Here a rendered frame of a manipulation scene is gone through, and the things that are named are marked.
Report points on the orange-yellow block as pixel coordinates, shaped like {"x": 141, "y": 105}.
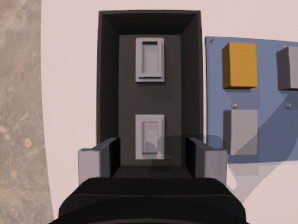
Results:
{"x": 239, "y": 67}

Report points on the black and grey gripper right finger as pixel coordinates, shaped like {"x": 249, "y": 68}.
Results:
{"x": 204, "y": 161}

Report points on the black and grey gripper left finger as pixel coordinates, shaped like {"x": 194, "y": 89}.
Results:
{"x": 103, "y": 160}

